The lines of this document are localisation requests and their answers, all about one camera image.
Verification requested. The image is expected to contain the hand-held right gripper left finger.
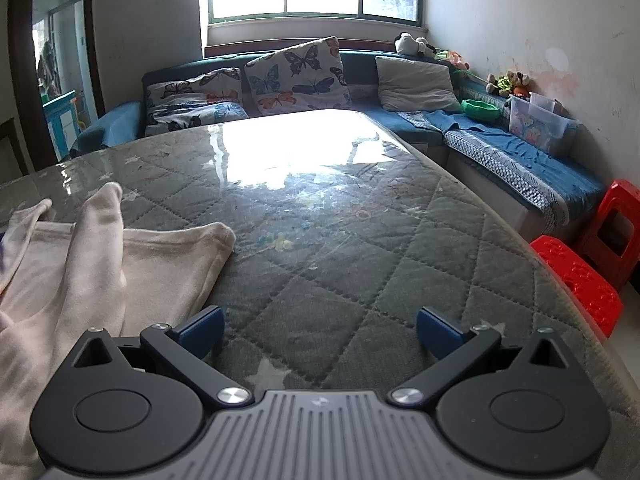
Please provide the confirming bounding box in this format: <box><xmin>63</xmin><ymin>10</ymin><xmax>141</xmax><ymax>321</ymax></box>
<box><xmin>72</xmin><ymin>305</ymin><xmax>255</xmax><ymax>407</ymax></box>

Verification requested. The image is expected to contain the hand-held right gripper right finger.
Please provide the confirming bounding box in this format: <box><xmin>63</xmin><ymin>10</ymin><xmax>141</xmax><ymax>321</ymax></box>
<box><xmin>390</xmin><ymin>306</ymin><xmax>585</xmax><ymax>407</ymax></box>

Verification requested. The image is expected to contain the cream knit garment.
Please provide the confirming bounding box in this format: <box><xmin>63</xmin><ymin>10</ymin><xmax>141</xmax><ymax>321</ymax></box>
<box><xmin>0</xmin><ymin>181</ymin><xmax>237</xmax><ymax>480</ymax></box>

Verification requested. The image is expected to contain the red plastic stool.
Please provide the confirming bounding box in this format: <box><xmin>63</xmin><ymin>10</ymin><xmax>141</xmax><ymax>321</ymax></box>
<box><xmin>575</xmin><ymin>179</ymin><xmax>640</xmax><ymax>293</ymax></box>
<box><xmin>530</xmin><ymin>235</ymin><xmax>625</xmax><ymax>338</ymax></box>

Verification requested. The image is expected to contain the patterned blue white sofa cover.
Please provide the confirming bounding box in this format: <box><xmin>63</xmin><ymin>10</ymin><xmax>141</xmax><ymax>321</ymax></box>
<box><xmin>400</xmin><ymin>110</ymin><xmax>571</xmax><ymax>231</ymax></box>

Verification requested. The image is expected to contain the blue sofa blanket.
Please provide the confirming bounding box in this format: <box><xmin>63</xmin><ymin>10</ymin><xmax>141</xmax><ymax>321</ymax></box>
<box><xmin>425</xmin><ymin>109</ymin><xmax>608</xmax><ymax>206</ymax></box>

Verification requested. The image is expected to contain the clear plastic storage box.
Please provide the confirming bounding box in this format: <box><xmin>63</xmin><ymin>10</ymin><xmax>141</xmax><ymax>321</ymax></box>
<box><xmin>507</xmin><ymin>94</ymin><xmax>576</xmax><ymax>157</ymax></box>

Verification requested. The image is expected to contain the green plastic bowl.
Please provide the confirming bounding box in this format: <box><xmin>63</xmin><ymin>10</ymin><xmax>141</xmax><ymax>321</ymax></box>
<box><xmin>461</xmin><ymin>99</ymin><xmax>501</xmax><ymax>121</ymax></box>

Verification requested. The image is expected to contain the slumped butterfly print pillow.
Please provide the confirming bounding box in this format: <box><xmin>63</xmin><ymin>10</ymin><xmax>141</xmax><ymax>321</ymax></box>
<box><xmin>145</xmin><ymin>67</ymin><xmax>249</xmax><ymax>136</ymax></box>

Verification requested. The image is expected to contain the grey plain pillow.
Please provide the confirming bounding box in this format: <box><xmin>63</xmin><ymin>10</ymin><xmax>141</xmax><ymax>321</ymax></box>
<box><xmin>375</xmin><ymin>55</ymin><xmax>463</xmax><ymax>113</ymax></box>

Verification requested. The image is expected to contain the light blue cabinet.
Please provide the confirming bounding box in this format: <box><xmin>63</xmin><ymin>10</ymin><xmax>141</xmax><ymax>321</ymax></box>
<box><xmin>42</xmin><ymin>90</ymin><xmax>83</xmax><ymax>161</ymax></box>

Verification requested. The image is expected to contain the small clear plastic box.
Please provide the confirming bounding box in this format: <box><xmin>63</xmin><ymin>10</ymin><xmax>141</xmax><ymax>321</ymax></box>
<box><xmin>530</xmin><ymin>92</ymin><xmax>563</xmax><ymax>113</ymax></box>

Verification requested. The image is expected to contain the brown plush bear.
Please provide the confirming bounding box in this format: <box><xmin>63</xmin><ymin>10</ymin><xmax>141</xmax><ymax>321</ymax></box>
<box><xmin>505</xmin><ymin>70</ymin><xmax>532</xmax><ymax>98</ymax></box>

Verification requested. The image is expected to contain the upright butterfly print pillow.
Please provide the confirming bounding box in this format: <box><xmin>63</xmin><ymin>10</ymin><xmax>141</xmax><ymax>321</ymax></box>
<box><xmin>243</xmin><ymin>36</ymin><xmax>353</xmax><ymax>117</ymax></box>

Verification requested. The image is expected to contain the colourful small plush toy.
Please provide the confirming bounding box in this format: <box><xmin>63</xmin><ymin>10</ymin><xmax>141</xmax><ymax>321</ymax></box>
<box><xmin>435</xmin><ymin>49</ymin><xmax>471</xmax><ymax>72</ymax></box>

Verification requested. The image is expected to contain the blue corner sofa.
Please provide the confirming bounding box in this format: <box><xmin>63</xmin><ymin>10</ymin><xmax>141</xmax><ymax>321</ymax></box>
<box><xmin>70</xmin><ymin>42</ymin><xmax>608</xmax><ymax>241</ymax></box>

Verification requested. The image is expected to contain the panda plush toy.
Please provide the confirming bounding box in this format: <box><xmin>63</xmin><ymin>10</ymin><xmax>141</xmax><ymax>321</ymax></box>
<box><xmin>395</xmin><ymin>31</ymin><xmax>441</xmax><ymax>58</ymax></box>

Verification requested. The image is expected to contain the dark brown door frame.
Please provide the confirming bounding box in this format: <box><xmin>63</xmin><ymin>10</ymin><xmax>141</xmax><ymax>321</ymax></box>
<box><xmin>7</xmin><ymin>0</ymin><xmax>106</xmax><ymax>176</ymax></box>

